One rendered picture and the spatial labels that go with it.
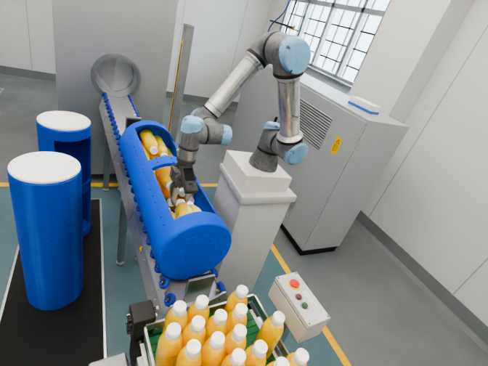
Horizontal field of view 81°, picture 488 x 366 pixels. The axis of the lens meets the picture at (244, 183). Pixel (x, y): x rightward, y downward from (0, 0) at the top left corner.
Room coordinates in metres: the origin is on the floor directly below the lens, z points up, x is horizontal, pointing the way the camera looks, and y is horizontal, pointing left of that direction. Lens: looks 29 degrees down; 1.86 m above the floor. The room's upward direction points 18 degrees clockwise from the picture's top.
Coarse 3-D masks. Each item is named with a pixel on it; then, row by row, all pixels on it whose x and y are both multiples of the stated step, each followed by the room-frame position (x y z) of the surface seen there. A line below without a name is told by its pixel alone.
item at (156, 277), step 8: (104, 104) 2.22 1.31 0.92; (112, 112) 2.03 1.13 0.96; (112, 136) 1.74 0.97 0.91; (120, 152) 1.54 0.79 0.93; (120, 160) 1.47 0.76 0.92; (128, 184) 1.26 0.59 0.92; (136, 216) 1.04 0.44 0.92; (144, 224) 0.99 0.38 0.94; (144, 240) 0.91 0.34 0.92; (152, 264) 0.80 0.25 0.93; (152, 272) 0.77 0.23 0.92; (160, 288) 0.70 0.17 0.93; (160, 296) 0.68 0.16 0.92; (160, 304) 0.65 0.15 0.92
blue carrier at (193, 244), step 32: (128, 128) 1.39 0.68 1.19; (160, 128) 1.45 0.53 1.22; (128, 160) 1.18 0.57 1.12; (160, 160) 1.09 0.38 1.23; (160, 192) 0.90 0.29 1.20; (160, 224) 0.76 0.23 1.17; (192, 224) 0.75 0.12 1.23; (224, 224) 0.84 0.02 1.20; (160, 256) 0.69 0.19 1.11; (192, 256) 0.76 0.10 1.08; (224, 256) 0.84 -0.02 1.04
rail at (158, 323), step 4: (248, 296) 0.75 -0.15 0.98; (252, 296) 0.76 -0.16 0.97; (248, 300) 0.75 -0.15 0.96; (216, 304) 0.67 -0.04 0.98; (220, 304) 0.68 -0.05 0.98; (224, 304) 0.69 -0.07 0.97; (212, 308) 0.66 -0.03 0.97; (216, 308) 0.67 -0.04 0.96; (220, 308) 0.68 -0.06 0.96; (160, 320) 0.55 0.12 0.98; (164, 320) 0.56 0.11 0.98; (148, 324) 0.53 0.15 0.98; (152, 324) 0.53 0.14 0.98; (156, 324) 0.54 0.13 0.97; (160, 324) 0.55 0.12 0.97; (148, 328) 0.53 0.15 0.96; (152, 328) 0.54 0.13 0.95
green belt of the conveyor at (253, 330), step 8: (248, 312) 0.74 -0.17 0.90; (248, 320) 0.71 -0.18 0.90; (160, 328) 0.58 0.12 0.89; (248, 328) 0.68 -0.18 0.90; (256, 328) 0.69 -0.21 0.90; (152, 336) 0.54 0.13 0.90; (248, 336) 0.65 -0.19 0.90; (152, 344) 0.52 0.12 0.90; (248, 344) 0.62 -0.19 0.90; (152, 352) 0.50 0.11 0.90; (272, 360) 0.59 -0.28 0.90
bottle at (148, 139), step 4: (140, 132) 1.43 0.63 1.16; (144, 132) 1.41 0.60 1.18; (148, 132) 1.41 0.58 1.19; (140, 136) 1.41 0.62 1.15; (144, 136) 1.38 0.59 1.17; (148, 136) 1.37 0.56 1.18; (152, 136) 1.39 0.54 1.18; (144, 140) 1.35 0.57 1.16; (148, 140) 1.33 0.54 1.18; (152, 140) 1.34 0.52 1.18; (144, 144) 1.33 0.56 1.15; (148, 144) 1.31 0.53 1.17; (152, 144) 1.32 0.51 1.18; (156, 144) 1.33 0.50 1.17; (148, 148) 1.30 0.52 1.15
